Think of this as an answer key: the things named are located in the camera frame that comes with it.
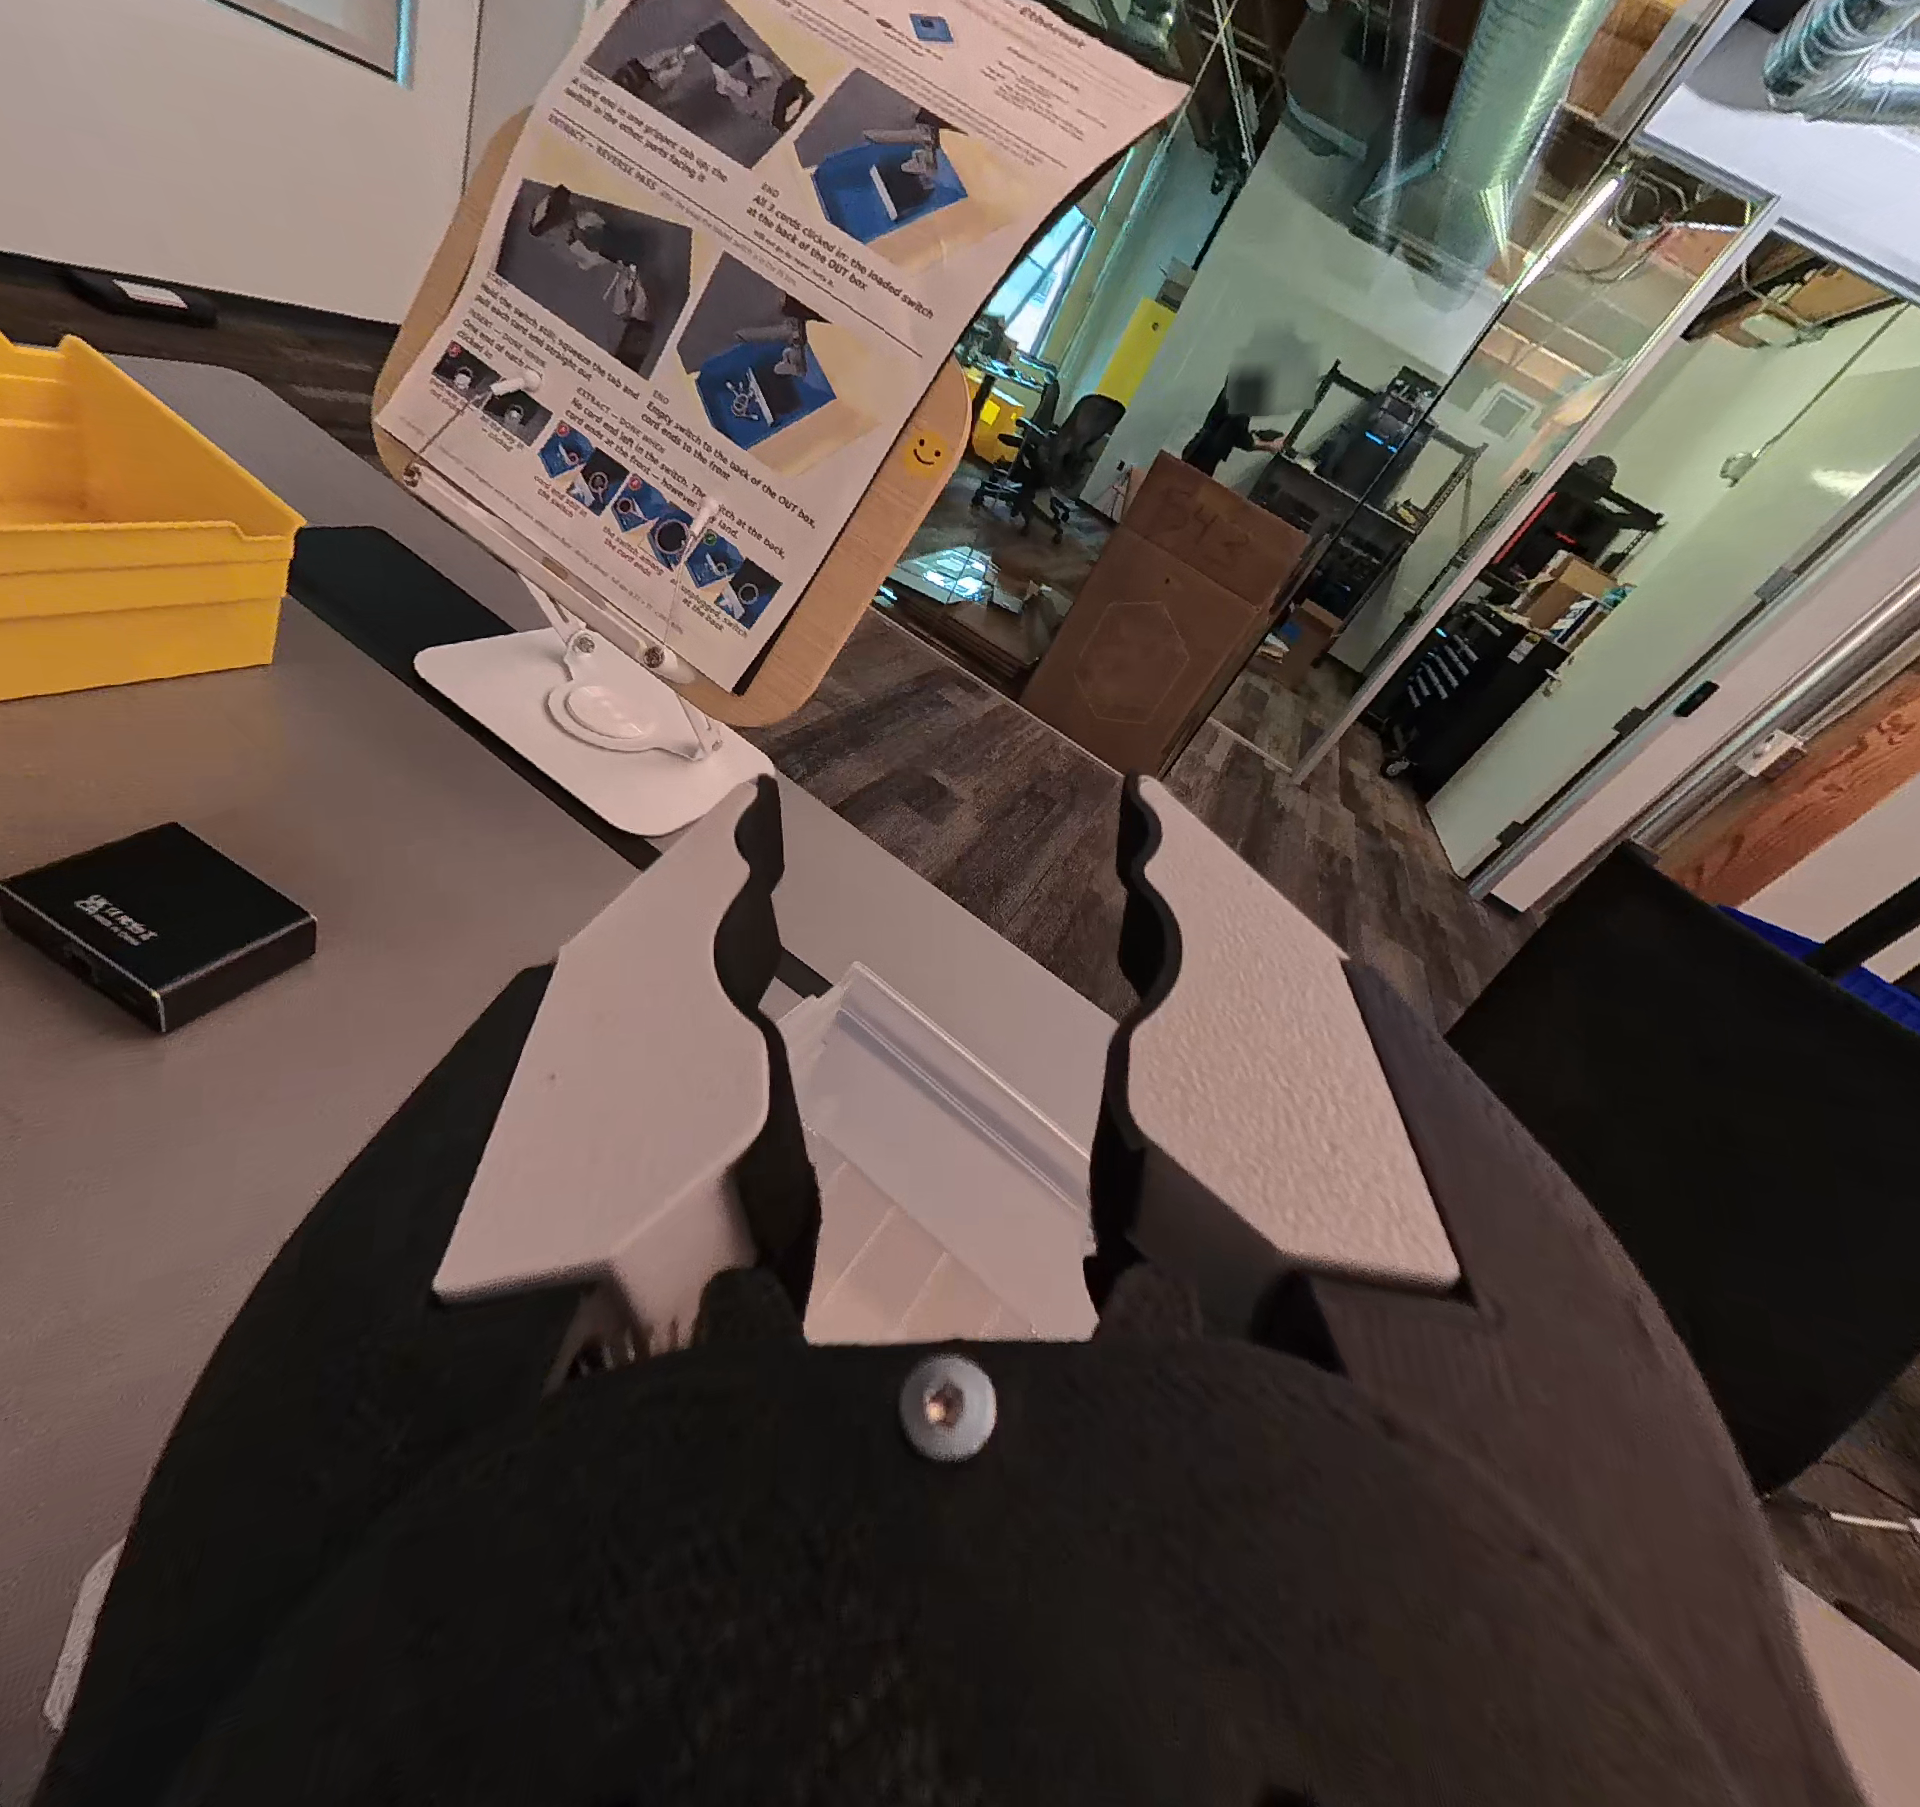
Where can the black shelf rack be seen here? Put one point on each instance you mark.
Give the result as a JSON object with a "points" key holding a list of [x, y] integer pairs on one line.
{"points": [[1386, 435]]}

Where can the yellow cabinet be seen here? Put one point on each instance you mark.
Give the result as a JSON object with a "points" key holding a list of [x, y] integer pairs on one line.
{"points": [[1143, 382]]}

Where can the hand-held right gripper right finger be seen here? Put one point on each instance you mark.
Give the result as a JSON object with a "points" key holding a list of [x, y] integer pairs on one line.
{"points": [[1292, 1089]]}

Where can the black flat floor object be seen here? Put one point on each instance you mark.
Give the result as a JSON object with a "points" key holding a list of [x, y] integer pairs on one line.
{"points": [[140, 298]]}

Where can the white document stand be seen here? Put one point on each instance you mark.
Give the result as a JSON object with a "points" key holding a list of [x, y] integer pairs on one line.
{"points": [[494, 682]]}

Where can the wooden document board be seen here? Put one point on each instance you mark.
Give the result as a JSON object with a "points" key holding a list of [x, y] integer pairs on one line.
{"points": [[885, 547]]}

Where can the brown cardboard box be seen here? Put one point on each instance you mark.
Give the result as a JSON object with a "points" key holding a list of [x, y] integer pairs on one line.
{"points": [[1170, 608]]}

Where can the blue plastic bin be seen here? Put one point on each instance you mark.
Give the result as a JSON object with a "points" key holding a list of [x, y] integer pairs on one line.
{"points": [[1862, 983]]}

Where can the yellow smiley sticker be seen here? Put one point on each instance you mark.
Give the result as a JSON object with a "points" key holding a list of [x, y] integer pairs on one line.
{"points": [[932, 454]]}

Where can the black mesh office chair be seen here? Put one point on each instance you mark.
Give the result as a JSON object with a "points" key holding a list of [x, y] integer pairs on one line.
{"points": [[1072, 450]]}

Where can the black ethernet switch box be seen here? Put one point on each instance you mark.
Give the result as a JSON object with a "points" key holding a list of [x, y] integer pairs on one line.
{"points": [[153, 921]]}

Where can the yellow plastic bin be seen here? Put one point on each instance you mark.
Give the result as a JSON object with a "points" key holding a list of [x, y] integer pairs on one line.
{"points": [[135, 591]]}

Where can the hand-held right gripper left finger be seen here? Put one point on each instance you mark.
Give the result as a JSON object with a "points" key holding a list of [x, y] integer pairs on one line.
{"points": [[601, 1089]]}

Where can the printed instruction poster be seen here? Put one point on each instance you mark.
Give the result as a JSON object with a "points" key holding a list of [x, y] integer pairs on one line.
{"points": [[840, 114]]}

